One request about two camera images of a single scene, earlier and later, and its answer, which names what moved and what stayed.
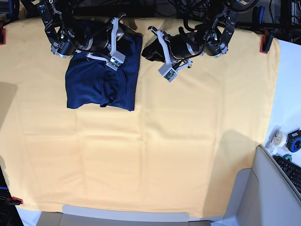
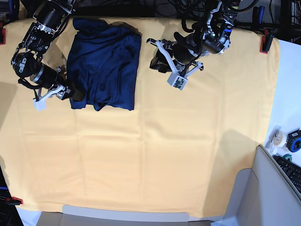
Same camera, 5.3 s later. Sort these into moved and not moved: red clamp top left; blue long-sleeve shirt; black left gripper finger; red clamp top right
Moved: black left gripper finger
Not moved: red clamp top left; red clamp top right; blue long-sleeve shirt
